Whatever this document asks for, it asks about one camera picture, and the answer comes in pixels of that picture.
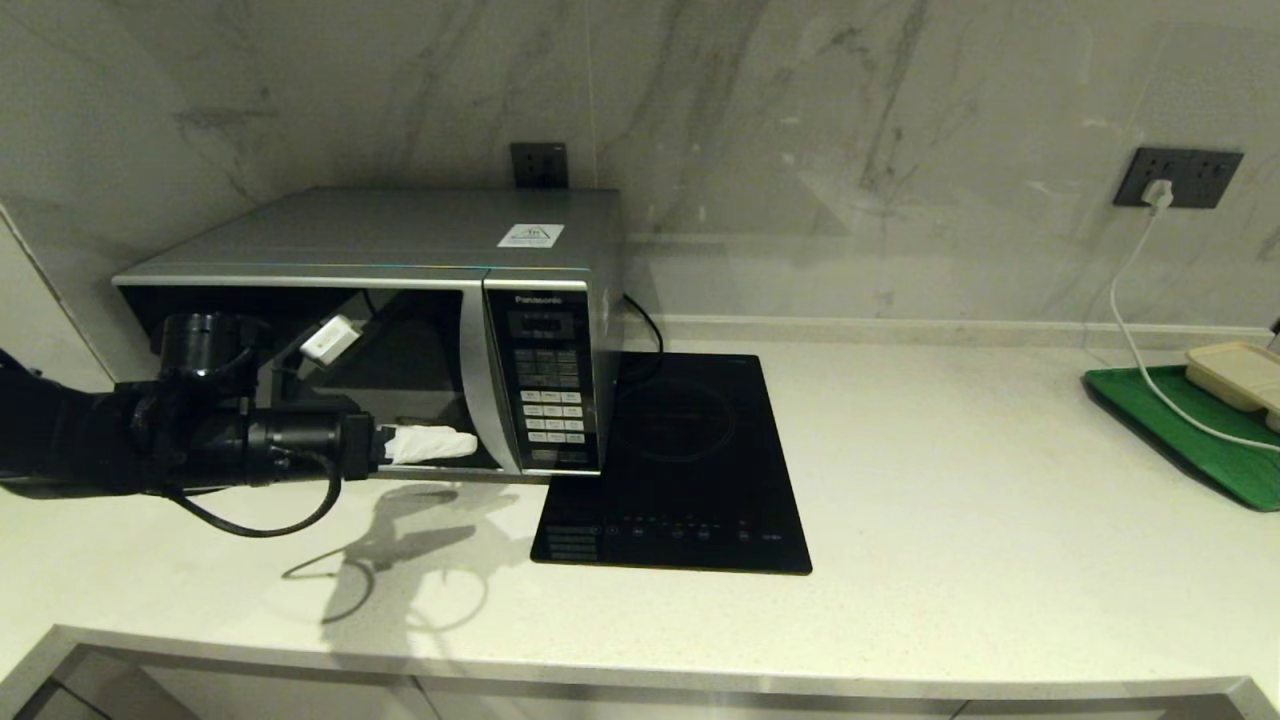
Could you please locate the silver microwave oven body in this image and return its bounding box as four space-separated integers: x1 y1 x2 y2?
112 187 627 477

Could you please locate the black induction cooktop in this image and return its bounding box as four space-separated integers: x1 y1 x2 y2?
528 352 813 577

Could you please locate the green plastic tray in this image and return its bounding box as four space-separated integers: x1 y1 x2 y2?
1080 365 1280 513

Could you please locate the beige plastic container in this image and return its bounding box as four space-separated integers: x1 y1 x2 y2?
1184 341 1280 433

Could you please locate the thin black cable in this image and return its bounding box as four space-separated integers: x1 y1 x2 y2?
622 293 666 357

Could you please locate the small dark wall outlet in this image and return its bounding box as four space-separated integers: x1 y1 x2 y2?
510 143 570 192

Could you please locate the white power cable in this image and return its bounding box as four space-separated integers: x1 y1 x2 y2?
1107 205 1280 453

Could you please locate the wide dark wall outlet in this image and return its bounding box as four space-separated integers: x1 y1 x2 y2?
1111 147 1244 211

